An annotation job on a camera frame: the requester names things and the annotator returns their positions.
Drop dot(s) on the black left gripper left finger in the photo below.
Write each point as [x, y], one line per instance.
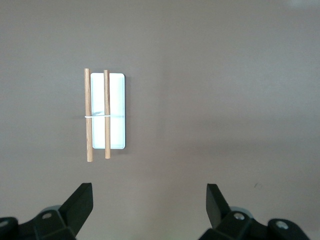
[77, 207]

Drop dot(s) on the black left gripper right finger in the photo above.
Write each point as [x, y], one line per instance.
[217, 207]

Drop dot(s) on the white towel rack base tray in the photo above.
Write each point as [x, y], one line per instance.
[117, 100]

